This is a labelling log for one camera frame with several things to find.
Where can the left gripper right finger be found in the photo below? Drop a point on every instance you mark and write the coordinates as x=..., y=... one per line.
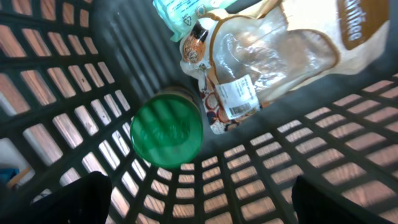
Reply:
x=315, y=204

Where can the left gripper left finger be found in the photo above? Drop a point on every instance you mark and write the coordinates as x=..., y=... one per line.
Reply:
x=85, y=200

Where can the green lid jar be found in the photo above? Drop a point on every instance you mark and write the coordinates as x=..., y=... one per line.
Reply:
x=167, y=130

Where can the brown PanTree snack bag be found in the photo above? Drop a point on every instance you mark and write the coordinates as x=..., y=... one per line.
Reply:
x=246, y=61

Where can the teal tissue packet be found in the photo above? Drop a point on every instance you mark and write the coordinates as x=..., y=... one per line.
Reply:
x=181, y=15

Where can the grey plastic shopping basket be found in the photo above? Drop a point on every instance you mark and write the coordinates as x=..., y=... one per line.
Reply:
x=74, y=73

